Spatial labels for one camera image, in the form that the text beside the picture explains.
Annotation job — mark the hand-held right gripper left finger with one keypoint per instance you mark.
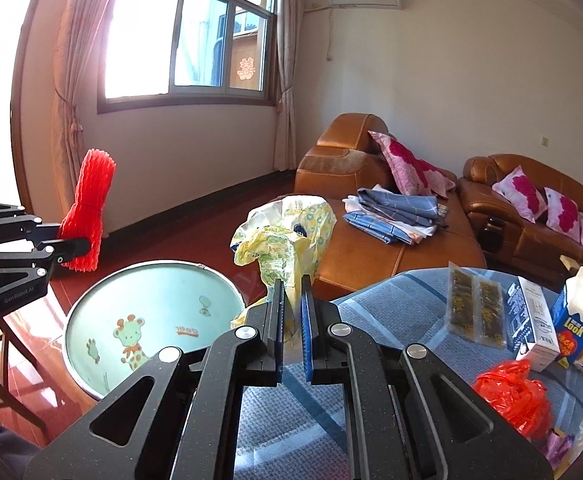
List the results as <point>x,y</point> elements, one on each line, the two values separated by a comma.
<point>280,325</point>

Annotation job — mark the clear packet with dark snack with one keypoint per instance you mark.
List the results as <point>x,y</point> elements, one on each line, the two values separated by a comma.
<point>464,300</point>
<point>492,315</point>

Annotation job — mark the white blue milk box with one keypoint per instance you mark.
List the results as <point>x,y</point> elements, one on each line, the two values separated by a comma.
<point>531,325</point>

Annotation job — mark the beige curtain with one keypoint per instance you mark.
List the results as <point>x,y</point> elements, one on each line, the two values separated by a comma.
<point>289,60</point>
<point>78,85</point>

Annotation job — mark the white folded cloth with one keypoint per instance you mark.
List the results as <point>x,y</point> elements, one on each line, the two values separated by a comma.
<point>424,232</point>

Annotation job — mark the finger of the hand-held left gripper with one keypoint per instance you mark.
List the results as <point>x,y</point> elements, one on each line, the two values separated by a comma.
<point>6,220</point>
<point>66,248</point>

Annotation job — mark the blue checked tablecloth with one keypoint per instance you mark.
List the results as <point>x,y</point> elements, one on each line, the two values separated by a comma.
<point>396,305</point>

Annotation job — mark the marble top coffee table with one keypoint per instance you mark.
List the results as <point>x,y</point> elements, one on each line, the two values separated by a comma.
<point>571,263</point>

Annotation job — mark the sliding glass window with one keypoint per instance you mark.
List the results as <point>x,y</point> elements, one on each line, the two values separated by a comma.
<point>196,30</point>

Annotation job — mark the red plastic bag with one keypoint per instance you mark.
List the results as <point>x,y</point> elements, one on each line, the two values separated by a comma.
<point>514,400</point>

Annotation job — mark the red foam fruit net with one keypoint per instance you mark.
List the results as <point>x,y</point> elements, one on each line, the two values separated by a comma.
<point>90,192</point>

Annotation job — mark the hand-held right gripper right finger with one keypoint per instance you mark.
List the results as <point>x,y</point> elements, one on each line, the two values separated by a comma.
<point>307,330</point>

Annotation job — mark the enamel basin with giraffe print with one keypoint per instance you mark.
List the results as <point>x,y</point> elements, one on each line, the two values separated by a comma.
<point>171,300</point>

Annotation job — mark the dark wooden chair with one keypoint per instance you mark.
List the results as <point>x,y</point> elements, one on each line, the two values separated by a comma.
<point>21,375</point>

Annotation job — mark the red paper window decoration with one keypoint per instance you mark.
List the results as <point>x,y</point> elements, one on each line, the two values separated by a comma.
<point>246,69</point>

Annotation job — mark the yellow printed plastic bag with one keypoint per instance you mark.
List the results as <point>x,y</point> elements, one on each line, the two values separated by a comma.
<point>271,245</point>

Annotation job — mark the blue gable top carton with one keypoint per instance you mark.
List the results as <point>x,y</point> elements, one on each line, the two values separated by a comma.
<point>579,320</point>

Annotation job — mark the purple wrapper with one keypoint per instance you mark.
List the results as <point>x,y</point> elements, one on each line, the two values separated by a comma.
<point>559,452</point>

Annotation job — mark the brown leather chaise sofa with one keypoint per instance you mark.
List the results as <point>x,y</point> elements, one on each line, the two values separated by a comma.
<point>366,260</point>

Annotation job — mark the blue checked folded sheet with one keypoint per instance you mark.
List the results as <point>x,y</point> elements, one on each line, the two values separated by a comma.
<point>401,202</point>
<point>371,225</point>

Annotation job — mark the air conditioner pipe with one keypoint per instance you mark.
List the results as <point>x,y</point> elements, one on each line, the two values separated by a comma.
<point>330,30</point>

